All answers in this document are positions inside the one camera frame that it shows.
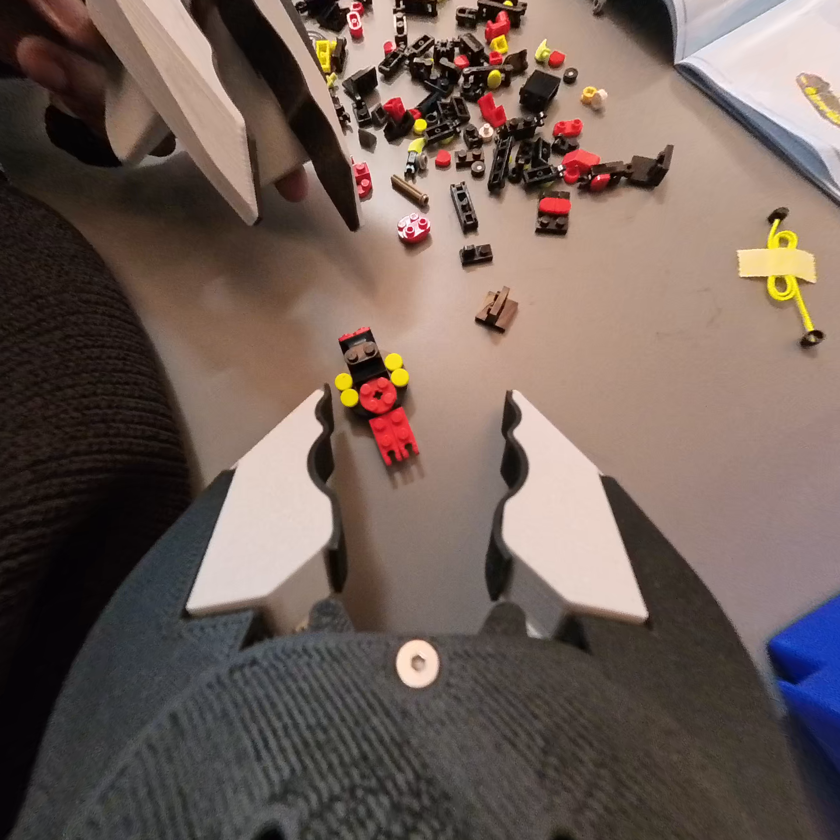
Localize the pile of lego pieces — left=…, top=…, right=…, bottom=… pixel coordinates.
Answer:
left=292, top=0, right=676, bottom=237

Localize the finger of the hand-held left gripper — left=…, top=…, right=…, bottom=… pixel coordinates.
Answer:
left=193, top=0, right=362, bottom=232
left=85, top=0, right=260, bottom=227

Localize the black bracket brick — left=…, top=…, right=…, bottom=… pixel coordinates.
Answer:
left=630, top=144, right=676, bottom=188

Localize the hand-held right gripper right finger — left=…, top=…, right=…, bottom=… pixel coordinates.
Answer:
left=486, top=389, right=651, bottom=641

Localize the lego instruction booklet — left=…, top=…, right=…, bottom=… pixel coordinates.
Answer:
left=663, top=0, right=840, bottom=204

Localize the person's dark knit sweater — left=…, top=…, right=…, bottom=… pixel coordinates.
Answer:
left=0, top=171, right=191, bottom=808

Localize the blue storage bin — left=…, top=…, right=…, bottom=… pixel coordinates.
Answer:
left=768, top=594, right=840, bottom=742

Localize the partly built lego model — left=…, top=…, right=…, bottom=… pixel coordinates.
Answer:
left=335, top=326, right=421, bottom=467

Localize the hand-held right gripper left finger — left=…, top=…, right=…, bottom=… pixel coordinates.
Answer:
left=185, top=386, right=347, bottom=634

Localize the yellow string with tape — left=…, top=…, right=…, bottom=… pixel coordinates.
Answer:
left=736, top=208, right=826, bottom=349

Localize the person's left hand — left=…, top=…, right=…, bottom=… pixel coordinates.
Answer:
left=0, top=0, right=112, bottom=116

